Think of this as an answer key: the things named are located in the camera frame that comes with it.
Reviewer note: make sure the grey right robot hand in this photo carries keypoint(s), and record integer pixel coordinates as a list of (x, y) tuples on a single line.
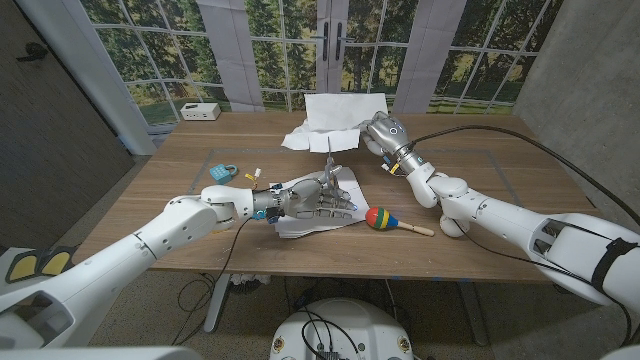
[(387, 132)]

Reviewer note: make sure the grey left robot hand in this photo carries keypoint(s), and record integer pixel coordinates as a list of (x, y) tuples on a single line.
[(305, 199)]

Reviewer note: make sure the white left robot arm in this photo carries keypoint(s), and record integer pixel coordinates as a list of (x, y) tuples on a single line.
[(150, 240)]

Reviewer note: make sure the colourful wooden maraca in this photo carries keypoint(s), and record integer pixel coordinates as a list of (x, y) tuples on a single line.
[(380, 218)]

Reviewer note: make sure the teal toy padlock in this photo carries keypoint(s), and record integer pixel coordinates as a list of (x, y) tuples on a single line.
[(219, 173)]

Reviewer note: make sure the white baseball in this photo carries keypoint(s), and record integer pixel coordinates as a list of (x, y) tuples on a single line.
[(450, 229)]

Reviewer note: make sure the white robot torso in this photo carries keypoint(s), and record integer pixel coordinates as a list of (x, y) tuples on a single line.
[(345, 325)]

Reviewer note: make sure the white table leg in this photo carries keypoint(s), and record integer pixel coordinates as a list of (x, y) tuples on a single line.
[(217, 300)]

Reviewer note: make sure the white power strip box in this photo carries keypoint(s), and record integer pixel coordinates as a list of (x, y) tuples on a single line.
[(200, 111)]

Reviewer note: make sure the printed window backdrop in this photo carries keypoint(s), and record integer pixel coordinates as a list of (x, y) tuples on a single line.
[(250, 50)]

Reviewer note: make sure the grey table leg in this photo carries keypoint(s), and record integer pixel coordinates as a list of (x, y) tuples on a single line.
[(472, 310)]

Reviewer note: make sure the white pillar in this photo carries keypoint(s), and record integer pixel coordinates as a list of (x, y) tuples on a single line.
[(90, 65)]

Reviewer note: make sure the yellow and black pad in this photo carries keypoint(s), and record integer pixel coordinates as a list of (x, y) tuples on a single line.
[(56, 262), (22, 267)]

